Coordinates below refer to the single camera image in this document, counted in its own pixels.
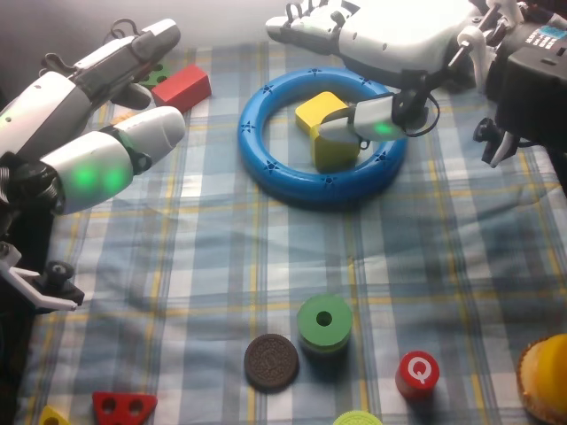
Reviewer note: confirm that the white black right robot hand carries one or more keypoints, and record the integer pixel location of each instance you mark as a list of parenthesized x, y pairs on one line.
[(390, 35)]

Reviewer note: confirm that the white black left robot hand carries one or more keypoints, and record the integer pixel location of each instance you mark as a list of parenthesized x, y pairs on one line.
[(40, 110)]

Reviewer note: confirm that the green piece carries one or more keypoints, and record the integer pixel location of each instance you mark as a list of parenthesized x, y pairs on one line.
[(160, 78)]

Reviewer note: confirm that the red rectangular block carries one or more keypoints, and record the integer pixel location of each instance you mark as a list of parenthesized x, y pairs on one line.
[(181, 88)]

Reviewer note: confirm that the yellow block with hole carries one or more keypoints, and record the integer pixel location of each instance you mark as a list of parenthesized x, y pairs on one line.
[(51, 418)]

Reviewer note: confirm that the red triangle block with holes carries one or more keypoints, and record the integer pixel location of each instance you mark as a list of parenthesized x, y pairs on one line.
[(121, 414)]

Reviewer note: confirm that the yellow toy cupcake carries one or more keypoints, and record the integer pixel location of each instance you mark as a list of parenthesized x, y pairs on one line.
[(545, 376)]

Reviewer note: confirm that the blue yellow plaid cloth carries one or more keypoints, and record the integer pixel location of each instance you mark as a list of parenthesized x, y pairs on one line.
[(221, 248)]

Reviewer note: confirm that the green cylinder with hole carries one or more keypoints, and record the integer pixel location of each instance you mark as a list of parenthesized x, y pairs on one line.
[(310, 327)]

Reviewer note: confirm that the chocolate sandwich cookie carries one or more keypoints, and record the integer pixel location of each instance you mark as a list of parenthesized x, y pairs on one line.
[(270, 363)]

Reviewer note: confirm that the red cylinder with letter Q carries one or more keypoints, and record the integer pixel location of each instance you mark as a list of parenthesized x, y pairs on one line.
[(416, 390)]

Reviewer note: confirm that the green sandwich cookie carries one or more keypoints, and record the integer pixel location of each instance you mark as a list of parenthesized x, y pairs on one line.
[(356, 419)]

